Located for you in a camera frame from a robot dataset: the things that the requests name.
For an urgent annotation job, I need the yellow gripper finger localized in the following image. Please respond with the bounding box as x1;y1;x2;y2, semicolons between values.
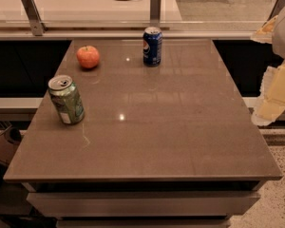
251;61;285;126
250;15;277;44

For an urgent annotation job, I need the blue pepsi can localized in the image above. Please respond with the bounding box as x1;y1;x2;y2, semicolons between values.
142;27;162;67

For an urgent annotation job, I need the green soda can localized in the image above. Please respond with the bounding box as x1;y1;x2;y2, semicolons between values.
48;75;85;124

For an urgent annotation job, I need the grey cabinet drawer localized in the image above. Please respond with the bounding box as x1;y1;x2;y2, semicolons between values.
27;191;260;218

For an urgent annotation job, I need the red apple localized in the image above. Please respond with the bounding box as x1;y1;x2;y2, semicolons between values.
76;46;100;69

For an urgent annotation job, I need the right metal railing bracket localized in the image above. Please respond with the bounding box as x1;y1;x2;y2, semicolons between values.
268;0;285;20

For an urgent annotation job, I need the metal railing bracket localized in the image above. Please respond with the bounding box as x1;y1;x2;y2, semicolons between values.
268;0;285;20
150;0;162;27
21;0;46;36

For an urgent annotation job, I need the middle metal railing bracket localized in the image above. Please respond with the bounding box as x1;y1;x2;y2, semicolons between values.
150;0;162;27

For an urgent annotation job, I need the left metal railing bracket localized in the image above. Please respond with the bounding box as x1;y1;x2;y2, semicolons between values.
21;0;46;36

